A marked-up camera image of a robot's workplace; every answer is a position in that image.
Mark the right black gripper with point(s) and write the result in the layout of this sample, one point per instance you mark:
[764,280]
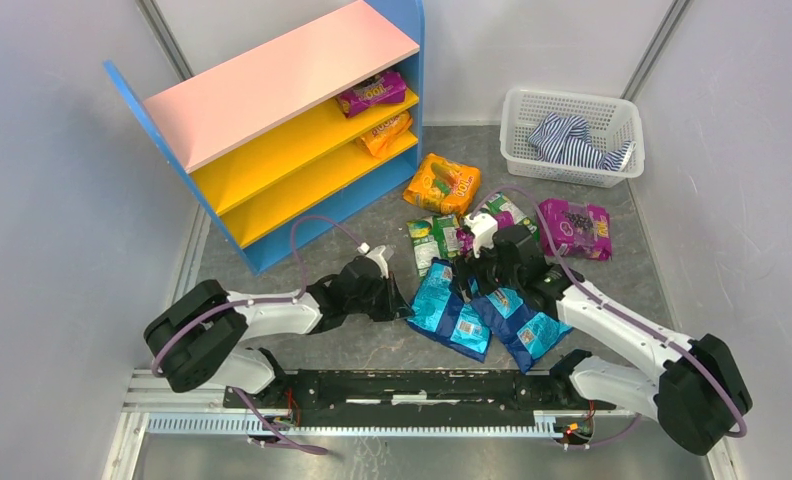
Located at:
[487,266]

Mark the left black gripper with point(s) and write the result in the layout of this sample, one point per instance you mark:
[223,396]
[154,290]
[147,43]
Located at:
[375,291]

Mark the blue candy bag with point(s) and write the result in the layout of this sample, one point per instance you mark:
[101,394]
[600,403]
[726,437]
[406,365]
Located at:
[443,317]
[527,335]

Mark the purple candy bag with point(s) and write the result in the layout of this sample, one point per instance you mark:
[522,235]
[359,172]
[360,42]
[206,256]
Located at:
[576,230]
[386,88]
[504,220]

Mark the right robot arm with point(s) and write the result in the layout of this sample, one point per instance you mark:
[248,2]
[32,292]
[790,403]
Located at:
[692,388]

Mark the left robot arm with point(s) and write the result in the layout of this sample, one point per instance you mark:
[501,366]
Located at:
[200,339]

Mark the green candy bag left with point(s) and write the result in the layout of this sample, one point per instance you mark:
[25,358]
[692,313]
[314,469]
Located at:
[434,237]

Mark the green candy bag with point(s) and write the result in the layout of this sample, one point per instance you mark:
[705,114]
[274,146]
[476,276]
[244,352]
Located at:
[499,203]
[434,237]

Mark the green candy bag right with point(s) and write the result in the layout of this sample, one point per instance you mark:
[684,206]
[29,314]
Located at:
[499,203]

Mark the orange candy bag on floor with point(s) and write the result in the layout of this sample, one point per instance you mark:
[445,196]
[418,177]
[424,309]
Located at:
[443,186]

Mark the orange candy bag on shelf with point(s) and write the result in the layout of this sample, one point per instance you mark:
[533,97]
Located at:
[378,141]

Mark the blue white striped cloth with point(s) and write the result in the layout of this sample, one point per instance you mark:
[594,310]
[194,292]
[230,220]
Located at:
[567,141]

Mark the white plastic basket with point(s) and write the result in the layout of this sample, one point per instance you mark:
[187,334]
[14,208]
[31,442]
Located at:
[611,122]

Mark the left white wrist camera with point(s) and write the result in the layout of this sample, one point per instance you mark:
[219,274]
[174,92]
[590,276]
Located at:
[380,254]

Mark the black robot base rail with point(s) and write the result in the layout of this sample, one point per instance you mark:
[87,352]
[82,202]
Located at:
[419,398]

